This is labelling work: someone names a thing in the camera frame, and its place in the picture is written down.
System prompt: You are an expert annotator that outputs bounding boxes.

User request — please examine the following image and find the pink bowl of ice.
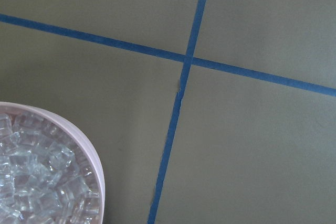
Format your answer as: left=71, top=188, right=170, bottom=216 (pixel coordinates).
left=1, top=102, right=106, bottom=223

